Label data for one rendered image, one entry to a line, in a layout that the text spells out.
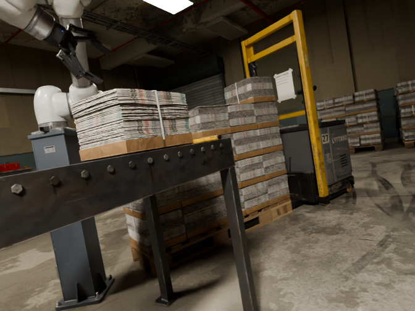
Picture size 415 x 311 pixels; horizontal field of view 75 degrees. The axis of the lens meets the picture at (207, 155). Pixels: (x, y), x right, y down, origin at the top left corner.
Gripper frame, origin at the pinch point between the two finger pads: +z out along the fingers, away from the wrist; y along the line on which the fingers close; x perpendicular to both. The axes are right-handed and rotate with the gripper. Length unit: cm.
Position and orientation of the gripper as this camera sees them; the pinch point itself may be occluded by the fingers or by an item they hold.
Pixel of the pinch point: (102, 65)
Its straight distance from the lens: 116.1
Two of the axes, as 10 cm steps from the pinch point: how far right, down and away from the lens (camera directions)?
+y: -1.0, 9.4, -3.3
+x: 8.2, -1.1, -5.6
